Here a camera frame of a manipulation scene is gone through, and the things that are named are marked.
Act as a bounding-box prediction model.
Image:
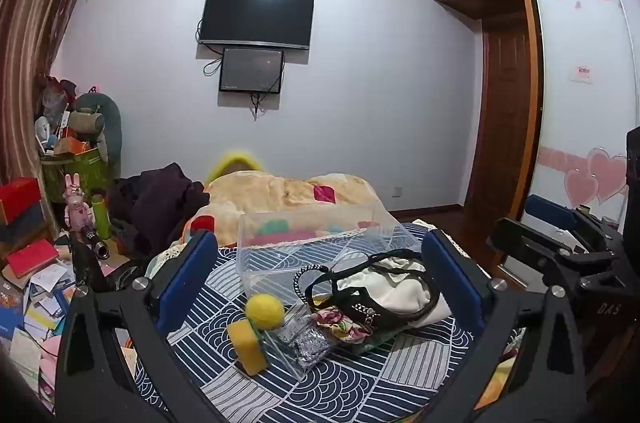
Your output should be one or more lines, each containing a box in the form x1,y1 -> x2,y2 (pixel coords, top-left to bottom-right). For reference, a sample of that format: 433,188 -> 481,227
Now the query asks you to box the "yellow fuzzy ball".
245,293 -> 287,331

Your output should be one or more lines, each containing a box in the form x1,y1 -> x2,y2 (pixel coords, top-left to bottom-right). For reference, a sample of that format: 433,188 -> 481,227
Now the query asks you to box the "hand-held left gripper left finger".
52,229 -> 241,423

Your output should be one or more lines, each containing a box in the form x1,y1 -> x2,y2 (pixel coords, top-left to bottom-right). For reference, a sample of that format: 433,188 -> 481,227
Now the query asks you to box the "dark grey box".
0,206 -> 46,249

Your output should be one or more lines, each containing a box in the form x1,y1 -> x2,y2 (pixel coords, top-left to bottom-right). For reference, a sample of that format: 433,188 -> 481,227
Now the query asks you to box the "dark green fabric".
345,330 -> 396,356

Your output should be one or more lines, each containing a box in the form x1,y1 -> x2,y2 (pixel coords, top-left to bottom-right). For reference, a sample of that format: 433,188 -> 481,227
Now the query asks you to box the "pile of papers and books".
0,228 -> 131,409

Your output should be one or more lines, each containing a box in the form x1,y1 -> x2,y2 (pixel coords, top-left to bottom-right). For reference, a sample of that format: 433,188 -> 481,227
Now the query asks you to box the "small clear plastic case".
260,303 -> 335,380

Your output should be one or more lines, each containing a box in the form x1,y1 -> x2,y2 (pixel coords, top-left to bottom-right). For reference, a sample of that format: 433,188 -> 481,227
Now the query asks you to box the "green bottle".
91,194 -> 112,239

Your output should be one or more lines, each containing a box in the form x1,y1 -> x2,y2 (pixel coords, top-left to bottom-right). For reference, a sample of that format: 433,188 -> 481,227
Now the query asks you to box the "green cloth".
252,218 -> 293,236

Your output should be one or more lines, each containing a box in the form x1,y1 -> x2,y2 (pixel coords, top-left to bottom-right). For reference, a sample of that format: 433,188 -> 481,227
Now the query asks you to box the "black beaded headband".
292,260 -> 333,304

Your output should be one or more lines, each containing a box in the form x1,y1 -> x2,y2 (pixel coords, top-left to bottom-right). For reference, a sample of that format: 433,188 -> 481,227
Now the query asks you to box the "brown plush roll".
67,109 -> 107,135

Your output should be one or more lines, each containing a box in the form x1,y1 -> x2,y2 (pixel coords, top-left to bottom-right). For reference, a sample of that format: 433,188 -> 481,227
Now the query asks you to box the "red book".
5,239 -> 60,279

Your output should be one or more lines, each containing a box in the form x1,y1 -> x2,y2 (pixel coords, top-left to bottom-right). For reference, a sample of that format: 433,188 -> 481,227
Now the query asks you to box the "white sliding door with hearts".
520,0 -> 640,229

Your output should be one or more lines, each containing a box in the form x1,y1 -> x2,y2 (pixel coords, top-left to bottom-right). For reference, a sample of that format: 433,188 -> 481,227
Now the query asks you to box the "yellow sponge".
226,319 -> 268,376

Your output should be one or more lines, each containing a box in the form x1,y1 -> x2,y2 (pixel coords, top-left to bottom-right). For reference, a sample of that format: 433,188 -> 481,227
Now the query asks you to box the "black wall television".
197,0 -> 316,50

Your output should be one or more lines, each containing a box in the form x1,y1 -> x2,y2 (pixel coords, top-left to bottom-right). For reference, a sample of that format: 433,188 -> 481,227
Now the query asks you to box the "clear plastic storage box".
236,203 -> 423,306

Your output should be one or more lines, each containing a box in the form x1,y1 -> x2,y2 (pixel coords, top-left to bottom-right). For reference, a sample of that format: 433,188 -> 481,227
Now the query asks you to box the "small black monitor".
219,47 -> 285,95

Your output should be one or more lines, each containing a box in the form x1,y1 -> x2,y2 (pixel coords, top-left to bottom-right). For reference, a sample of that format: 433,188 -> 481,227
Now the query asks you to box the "green storage bin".
41,148 -> 113,204

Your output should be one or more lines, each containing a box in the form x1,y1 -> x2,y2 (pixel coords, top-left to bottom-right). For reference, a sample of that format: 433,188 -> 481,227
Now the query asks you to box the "cream patterned blanket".
180,170 -> 401,249

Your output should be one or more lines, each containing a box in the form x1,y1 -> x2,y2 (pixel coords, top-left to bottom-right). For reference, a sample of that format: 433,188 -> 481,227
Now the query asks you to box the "brown striped curtain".
0,0 -> 106,189

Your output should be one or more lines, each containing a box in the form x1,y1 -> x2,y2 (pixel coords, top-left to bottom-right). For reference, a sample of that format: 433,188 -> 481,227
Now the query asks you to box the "silver glitter pouch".
277,320 -> 333,371

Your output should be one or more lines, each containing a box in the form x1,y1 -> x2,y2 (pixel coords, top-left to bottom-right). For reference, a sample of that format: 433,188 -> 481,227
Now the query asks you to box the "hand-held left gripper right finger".
415,228 -> 588,423

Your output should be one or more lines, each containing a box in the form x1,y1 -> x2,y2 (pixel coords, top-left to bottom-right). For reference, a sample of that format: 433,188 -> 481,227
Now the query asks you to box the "orange box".
54,138 -> 93,156

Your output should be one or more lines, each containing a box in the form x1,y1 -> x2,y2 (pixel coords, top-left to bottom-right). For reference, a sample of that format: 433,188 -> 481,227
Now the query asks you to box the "pink cloth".
242,228 -> 346,246

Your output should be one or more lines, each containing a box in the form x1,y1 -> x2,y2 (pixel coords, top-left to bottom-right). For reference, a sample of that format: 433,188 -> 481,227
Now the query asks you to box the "brown wooden door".
465,20 -> 533,224

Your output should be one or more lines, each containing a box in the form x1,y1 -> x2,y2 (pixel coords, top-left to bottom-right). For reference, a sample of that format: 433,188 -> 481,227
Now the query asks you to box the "floral cloth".
310,309 -> 376,344

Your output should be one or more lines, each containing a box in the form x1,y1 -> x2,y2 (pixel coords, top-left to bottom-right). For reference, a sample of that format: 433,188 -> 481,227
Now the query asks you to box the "black flashlight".
80,225 -> 111,260

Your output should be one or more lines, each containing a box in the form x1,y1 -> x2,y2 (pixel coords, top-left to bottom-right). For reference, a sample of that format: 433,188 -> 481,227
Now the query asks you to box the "blue wave-patterned bed sheet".
127,218 -> 526,423

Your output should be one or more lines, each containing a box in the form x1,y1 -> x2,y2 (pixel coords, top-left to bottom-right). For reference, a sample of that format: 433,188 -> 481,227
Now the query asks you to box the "dark clothing pile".
107,163 -> 211,254

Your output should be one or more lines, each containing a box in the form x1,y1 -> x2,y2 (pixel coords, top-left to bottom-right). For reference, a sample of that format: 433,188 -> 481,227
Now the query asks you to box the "yellow pillow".
207,150 -> 263,181

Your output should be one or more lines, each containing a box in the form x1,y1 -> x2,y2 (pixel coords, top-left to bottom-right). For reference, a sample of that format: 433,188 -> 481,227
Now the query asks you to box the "small white fan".
35,116 -> 53,154

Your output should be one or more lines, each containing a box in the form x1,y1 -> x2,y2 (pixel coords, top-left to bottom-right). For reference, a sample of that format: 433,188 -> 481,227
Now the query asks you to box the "white bag with black straps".
305,250 -> 453,329

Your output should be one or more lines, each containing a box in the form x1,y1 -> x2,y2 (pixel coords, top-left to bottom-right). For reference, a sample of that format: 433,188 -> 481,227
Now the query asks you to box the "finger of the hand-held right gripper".
486,217 -> 591,291
524,194 -> 618,249

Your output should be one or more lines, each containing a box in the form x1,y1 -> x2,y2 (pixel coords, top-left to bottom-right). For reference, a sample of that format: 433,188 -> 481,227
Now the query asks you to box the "pink rabbit figure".
62,173 -> 96,231

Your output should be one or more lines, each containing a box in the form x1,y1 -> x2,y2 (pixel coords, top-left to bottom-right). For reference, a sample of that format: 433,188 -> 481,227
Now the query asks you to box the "red box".
0,177 -> 41,224

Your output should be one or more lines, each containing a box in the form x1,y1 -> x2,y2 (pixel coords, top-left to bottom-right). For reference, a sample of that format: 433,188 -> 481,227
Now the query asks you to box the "dark plastic bag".
40,76 -> 76,119

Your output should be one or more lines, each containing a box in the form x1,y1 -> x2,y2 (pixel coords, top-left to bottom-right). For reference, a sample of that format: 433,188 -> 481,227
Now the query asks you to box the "grey-green plush toy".
75,93 -> 123,169

